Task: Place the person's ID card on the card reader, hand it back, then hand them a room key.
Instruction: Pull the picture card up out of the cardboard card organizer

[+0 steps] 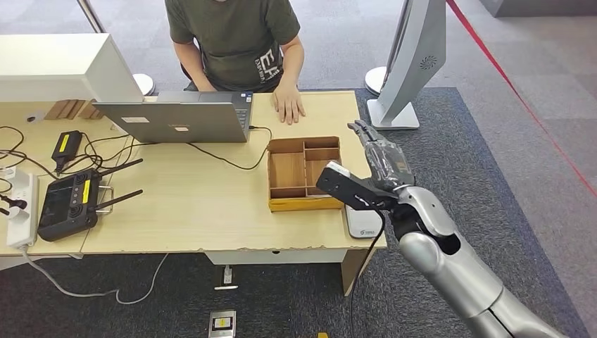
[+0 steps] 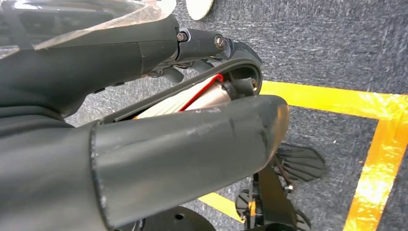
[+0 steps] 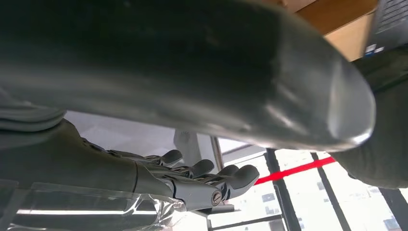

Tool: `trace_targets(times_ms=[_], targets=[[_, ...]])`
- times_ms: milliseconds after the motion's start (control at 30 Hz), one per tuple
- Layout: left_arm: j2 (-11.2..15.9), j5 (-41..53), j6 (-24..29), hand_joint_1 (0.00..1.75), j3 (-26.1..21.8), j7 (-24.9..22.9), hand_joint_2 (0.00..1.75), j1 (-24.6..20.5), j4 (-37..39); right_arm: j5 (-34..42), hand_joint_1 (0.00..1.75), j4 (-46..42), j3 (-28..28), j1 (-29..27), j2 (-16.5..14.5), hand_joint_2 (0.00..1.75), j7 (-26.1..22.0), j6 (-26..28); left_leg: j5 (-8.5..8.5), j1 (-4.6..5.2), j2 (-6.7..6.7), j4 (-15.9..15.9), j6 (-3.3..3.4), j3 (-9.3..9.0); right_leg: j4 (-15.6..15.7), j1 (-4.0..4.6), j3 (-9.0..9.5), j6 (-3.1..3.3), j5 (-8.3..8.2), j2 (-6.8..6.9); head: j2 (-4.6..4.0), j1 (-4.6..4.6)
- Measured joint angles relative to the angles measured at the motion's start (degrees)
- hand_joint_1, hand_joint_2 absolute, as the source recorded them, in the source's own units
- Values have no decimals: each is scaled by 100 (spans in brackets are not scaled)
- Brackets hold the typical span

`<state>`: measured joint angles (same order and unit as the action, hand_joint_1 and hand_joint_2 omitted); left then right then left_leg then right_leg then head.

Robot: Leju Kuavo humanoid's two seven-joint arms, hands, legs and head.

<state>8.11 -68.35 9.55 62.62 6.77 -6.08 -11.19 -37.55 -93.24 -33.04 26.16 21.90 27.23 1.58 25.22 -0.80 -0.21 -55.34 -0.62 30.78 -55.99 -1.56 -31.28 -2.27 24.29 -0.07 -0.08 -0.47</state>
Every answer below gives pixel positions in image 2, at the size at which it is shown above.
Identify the black ribbed foot pad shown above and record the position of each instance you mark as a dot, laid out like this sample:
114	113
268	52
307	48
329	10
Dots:
302	162
242	202
302	223

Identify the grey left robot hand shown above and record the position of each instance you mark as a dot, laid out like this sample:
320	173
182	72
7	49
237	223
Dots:
191	153

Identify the white round disc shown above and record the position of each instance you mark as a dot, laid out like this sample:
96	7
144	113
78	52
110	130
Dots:
199	8

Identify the yellow floor tape strip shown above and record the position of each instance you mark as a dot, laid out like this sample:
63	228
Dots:
223	207
373	178
318	95

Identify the black round base disc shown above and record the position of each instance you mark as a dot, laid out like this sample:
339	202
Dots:
178	220

